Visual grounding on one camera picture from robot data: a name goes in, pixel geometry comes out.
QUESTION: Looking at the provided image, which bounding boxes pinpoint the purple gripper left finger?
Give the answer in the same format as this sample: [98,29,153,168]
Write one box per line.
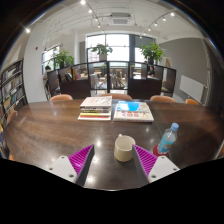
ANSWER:
[47,145,95,186]

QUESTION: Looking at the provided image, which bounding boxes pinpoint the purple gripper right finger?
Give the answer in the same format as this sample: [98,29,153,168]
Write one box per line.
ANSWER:
[132,145,179,185]

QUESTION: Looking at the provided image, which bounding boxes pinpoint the clear plastic water bottle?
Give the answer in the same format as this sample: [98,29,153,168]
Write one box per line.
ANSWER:
[157,123,179,154]

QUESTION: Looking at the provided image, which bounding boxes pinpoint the red round coaster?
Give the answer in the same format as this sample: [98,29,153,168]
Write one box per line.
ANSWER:
[153,144,168,157]

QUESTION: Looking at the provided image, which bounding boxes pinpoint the cream ceramic mug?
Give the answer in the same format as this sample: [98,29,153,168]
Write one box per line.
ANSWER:
[114,134,135,162]

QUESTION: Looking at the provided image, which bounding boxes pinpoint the stack of books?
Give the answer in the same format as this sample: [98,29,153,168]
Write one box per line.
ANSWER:
[78,96,112,121]

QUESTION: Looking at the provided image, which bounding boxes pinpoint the large flat magazine book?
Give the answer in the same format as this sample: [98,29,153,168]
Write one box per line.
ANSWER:
[113,101,154,122]

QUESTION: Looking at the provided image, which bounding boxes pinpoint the orange chair far right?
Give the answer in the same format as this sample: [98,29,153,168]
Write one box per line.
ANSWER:
[150,95,176,103]

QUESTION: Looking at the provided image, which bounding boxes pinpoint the orange chair far left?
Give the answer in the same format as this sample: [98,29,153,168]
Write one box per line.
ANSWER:
[50,94,73,101]

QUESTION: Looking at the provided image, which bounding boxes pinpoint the orange chair rightmost far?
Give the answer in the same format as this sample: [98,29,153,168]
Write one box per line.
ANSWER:
[185,99,199,105]

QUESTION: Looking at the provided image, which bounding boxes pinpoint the dark curved partition shelf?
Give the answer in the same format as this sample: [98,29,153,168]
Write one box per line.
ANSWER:
[47,61,176,99]

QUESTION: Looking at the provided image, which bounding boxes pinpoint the dark wooden bookshelf left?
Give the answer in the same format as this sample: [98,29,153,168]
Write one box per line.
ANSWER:
[0,59,27,116]

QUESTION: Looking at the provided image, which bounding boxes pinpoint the left potted green plant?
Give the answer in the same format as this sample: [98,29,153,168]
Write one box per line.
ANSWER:
[54,49,74,69]

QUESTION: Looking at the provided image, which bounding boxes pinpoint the potted green plant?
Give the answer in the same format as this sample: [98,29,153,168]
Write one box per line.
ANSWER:
[92,44,113,61]
[140,42,164,64]
[54,49,74,69]

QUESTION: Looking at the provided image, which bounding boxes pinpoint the right potted green plant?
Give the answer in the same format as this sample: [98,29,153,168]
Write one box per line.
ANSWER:
[140,42,164,64]

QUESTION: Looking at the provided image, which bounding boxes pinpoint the middle potted green plant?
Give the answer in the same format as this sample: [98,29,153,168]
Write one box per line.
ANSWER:
[92,44,113,61]

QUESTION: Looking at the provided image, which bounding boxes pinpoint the ceiling air conditioner unit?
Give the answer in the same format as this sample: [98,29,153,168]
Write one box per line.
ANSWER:
[109,12,131,25]

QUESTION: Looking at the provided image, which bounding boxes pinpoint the white wall radiator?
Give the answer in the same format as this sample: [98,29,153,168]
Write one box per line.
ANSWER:
[180,76,204,102]

